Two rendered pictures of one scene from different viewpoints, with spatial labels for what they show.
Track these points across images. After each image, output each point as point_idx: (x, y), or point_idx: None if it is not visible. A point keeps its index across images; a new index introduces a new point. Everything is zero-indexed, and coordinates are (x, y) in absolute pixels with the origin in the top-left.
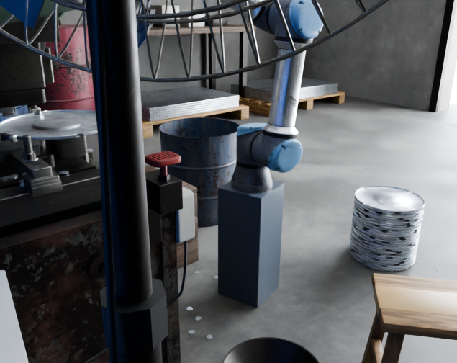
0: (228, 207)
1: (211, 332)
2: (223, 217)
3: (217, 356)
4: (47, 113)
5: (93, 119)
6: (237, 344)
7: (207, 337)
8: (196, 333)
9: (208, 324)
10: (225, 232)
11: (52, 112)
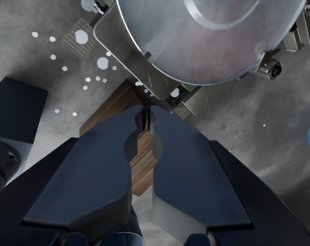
0: (20, 129)
1: (34, 40)
2: (30, 124)
3: (18, 9)
4: (253, 63)
5: (171, 19)
6: None
7: (36, 33)
8: (47, 37)
9: (42, 50)
10: (30, 115)
11: (245, 69)
